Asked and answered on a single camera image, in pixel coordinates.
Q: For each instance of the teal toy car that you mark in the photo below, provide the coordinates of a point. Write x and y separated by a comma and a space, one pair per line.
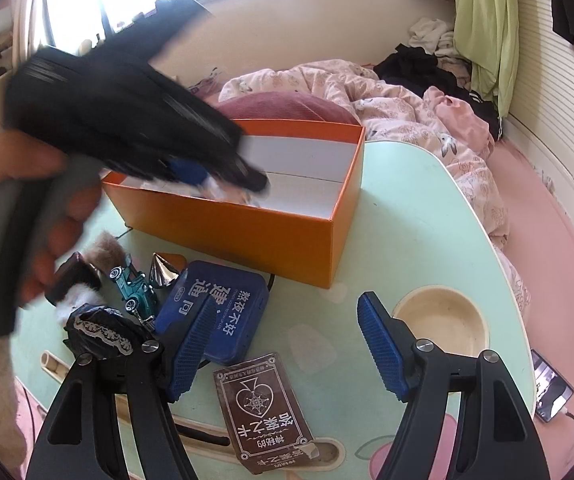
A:
134, 287

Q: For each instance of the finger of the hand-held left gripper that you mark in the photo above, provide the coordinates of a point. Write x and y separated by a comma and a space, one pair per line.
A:
247, 175
187, 171

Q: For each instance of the person's left hand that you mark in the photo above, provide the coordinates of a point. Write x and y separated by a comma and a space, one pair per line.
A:
74, 220

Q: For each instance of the smartphone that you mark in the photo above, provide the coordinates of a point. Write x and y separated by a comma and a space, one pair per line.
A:
552, 385

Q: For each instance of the green cartoon desktop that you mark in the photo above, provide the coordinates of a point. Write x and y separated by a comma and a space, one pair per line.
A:
407, 235

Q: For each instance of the brown card pack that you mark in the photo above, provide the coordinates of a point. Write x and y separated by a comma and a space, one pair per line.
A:
264, 410

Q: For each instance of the pink floral quilt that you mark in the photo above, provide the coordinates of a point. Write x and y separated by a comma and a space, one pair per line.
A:
407, 110

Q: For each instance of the maroon pillow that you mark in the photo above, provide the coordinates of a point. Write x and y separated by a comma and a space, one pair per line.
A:
287, 107

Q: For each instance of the blue tin case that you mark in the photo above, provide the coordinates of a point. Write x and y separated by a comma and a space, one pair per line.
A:
232, 315

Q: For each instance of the black clothes pile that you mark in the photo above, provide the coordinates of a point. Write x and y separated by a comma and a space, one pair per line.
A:
417, 67

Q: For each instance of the black lace pouch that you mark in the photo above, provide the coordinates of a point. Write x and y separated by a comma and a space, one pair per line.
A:
102, 332

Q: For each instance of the white clothes pile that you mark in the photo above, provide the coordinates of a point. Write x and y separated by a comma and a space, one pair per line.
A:
434, 35

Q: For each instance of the green curtain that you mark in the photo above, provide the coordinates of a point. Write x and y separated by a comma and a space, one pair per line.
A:
487, 35

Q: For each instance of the silver cone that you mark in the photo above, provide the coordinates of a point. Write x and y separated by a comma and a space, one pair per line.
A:
164, 272

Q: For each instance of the orange cardboard box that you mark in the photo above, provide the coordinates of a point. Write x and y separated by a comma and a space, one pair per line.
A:
247, 235

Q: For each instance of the pink bed sheet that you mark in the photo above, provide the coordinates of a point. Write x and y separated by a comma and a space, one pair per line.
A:
552, 260

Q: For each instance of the white louvered wardrobe door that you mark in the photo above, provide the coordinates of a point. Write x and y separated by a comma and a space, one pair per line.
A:
557, 110

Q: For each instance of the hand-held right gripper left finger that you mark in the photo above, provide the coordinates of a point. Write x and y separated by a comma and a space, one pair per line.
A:
189, 355

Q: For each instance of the brown white furry toy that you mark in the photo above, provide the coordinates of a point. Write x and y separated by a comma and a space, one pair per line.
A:
104, 255

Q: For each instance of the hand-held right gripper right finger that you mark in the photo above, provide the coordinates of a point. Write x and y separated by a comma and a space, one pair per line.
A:
382, 350

